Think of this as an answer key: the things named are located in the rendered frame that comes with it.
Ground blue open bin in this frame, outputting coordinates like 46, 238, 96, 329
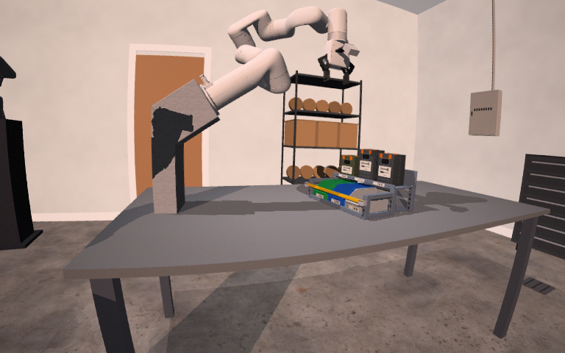
329, 182, 375, 206

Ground green open bin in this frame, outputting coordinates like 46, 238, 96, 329
314, 179, 357, 200

